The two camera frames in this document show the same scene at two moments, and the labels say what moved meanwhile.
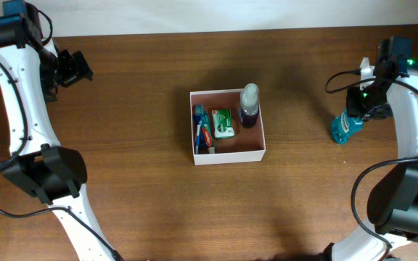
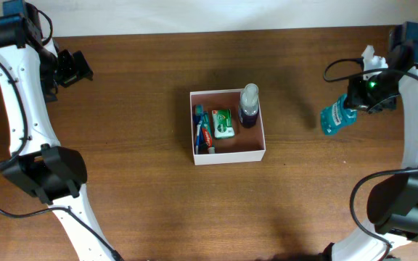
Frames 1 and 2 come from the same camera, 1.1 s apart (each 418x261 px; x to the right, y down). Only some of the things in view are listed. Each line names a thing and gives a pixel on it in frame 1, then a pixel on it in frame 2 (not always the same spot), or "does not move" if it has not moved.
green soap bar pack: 223,125 does not move
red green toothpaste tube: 207,132 does not move
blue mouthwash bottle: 343,126 to 335,116
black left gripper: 76,72 does not move
